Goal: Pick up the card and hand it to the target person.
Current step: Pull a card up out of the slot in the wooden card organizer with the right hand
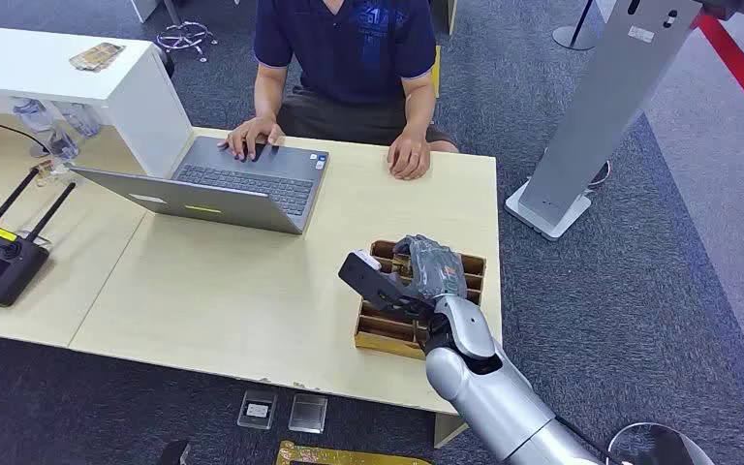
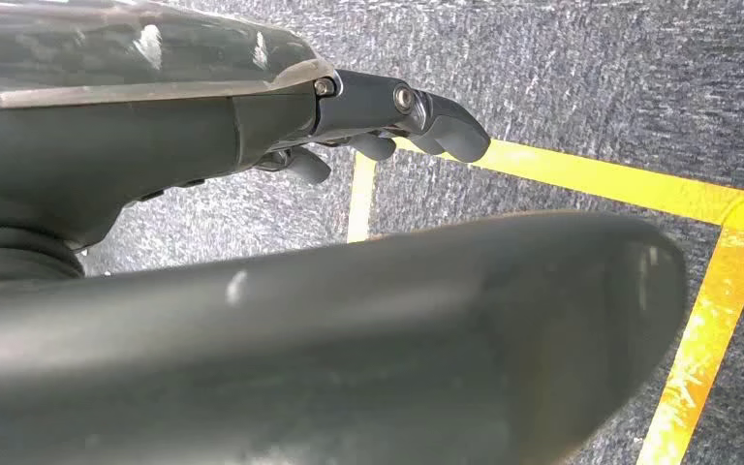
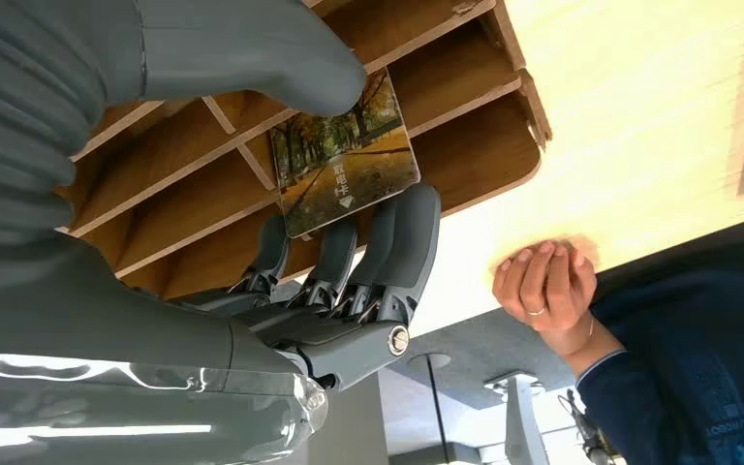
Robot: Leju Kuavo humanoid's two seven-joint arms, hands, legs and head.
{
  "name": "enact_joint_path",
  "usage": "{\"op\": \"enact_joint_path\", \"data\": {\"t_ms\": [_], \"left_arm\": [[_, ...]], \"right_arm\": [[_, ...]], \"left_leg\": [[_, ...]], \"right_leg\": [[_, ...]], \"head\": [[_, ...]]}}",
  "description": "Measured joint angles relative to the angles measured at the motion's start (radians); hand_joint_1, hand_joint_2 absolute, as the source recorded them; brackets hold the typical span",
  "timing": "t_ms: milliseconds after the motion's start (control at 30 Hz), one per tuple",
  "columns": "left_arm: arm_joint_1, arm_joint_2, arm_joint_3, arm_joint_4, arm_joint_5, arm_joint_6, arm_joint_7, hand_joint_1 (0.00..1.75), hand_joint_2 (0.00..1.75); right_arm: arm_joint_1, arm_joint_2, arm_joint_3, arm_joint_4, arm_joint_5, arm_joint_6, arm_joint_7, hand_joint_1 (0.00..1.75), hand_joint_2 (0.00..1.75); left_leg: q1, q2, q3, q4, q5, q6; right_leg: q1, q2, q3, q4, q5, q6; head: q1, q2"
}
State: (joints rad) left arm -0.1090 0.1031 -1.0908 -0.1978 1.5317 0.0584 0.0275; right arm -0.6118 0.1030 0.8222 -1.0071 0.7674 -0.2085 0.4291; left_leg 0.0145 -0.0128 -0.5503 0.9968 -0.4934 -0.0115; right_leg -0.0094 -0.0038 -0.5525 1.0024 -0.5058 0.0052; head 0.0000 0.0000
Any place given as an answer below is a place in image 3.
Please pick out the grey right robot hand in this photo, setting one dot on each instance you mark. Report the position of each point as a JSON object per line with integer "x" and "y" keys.
{"x": 89, "y": 321}

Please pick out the wooden slotted card rack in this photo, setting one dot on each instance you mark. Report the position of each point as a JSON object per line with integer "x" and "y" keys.
{"x": 173, "y": 186}

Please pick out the person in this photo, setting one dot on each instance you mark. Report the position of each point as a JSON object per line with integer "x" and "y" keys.
{"x": 718, "y": 334}

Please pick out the white stand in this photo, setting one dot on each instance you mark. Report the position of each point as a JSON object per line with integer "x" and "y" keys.
{"x": 521, "y": 423}

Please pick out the black pole with round base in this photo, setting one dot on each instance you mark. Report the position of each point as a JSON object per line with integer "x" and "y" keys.
{"x": 437, "y": 411}

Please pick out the grey ribbed right arm sleeve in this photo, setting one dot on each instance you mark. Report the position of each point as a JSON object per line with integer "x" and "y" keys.
{"x": 12, "y": 96}

